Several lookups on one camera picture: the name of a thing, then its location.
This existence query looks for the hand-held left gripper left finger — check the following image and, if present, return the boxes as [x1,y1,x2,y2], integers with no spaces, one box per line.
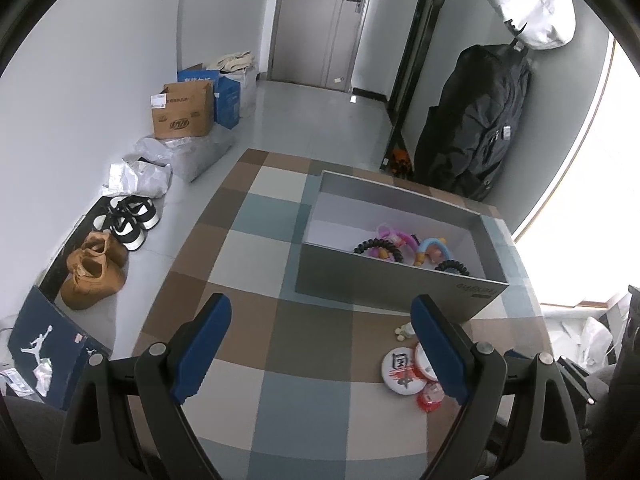
[55,292,233,480]

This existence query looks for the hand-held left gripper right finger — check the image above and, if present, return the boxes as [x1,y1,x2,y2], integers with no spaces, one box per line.
[410,294,586,480]

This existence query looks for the white badge with red rim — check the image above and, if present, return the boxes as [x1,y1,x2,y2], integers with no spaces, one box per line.
[414,342,441,383]

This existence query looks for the white badge with red print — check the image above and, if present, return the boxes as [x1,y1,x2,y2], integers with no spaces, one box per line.
[381,349,427,397]

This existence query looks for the small red badge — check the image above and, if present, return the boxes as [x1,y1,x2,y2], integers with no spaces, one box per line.
[417,384,445,412]

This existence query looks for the black spiral hair tie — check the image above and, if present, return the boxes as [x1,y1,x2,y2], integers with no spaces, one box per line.
[353,238,407,263]
[434,259,472,277]

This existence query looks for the grey cardboard box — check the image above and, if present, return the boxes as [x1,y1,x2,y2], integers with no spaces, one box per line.
[295,170,511,322]

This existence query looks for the purple bracelet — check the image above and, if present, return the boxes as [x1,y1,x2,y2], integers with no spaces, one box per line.
[376,224,418,248]

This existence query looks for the checked tablecloth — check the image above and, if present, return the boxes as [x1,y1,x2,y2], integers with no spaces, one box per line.
[131,149,553,480]

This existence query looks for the brown boot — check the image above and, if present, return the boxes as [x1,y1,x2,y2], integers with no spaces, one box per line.
[60,249,126,311]
[80,231,130,267]

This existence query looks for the black white sneaker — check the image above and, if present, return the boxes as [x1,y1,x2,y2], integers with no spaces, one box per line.
[107,196,160,231]
[94,214,146,252]

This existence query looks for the crumpled white plastic bags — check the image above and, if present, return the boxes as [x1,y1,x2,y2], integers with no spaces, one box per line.
[542,292,633,373]

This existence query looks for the dark blue shoe box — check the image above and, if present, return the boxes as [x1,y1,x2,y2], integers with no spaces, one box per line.
[7,285,113,408]

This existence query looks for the black shoe mat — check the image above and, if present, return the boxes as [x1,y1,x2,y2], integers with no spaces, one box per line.
[39,195,126,301]

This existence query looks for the white plastic bag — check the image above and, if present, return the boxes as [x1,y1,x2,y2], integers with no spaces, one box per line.
[102,159,173,198]

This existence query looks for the orange black object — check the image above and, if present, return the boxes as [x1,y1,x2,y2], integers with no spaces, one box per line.
[382,147,413,178]

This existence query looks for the clear plastic bag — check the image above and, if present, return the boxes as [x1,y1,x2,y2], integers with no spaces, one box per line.
[132,136,236,183]

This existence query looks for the black hanging jacket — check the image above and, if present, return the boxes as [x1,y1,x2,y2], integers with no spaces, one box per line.
[414,44,532,202]

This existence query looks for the brown cardboard box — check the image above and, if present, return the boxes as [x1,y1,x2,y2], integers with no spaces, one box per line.
[151,81,215,140]

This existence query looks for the black coat rack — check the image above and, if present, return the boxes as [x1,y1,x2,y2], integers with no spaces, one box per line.
[385,0,456,171]

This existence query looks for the grey door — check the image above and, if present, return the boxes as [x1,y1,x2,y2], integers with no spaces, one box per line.
[267,0,381,93]

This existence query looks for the white hanging bag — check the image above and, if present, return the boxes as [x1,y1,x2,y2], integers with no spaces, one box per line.
[472,0,577,51]

